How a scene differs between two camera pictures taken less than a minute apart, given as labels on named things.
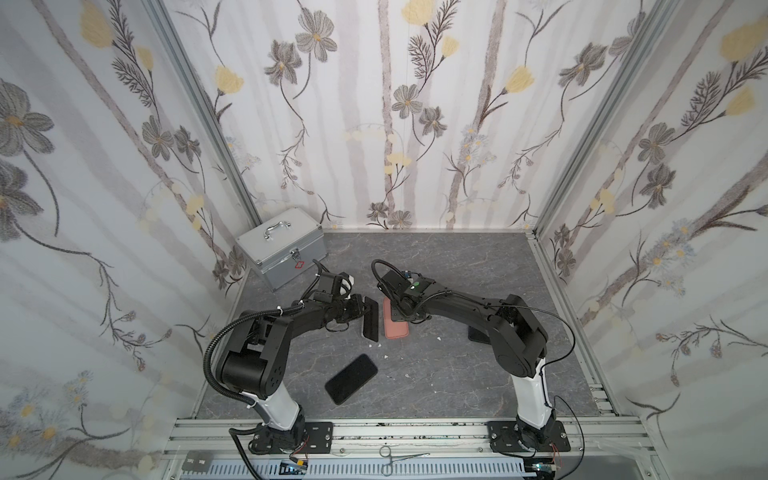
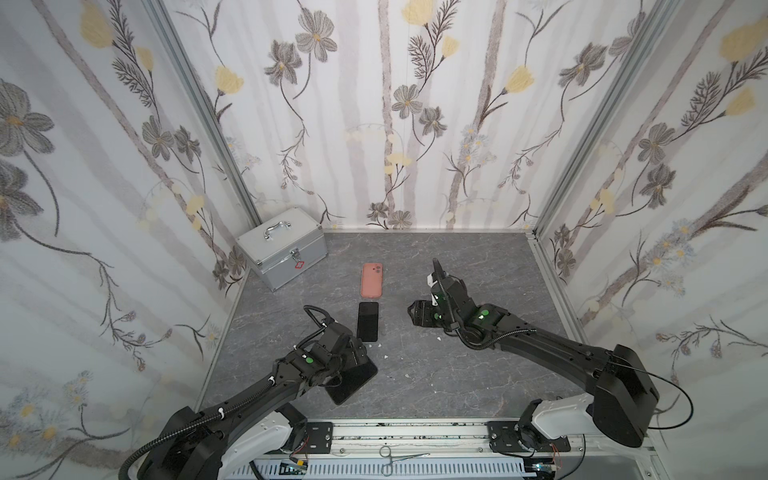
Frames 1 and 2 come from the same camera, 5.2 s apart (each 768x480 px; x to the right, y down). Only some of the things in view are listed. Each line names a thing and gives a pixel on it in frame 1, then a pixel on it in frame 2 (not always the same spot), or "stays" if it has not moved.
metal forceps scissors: (386, 451) stays
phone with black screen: (371, 320) stays
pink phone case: (393, 329) → (372, 280)
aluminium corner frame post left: (206, 112) stays
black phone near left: (351, 379) stays
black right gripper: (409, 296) → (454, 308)
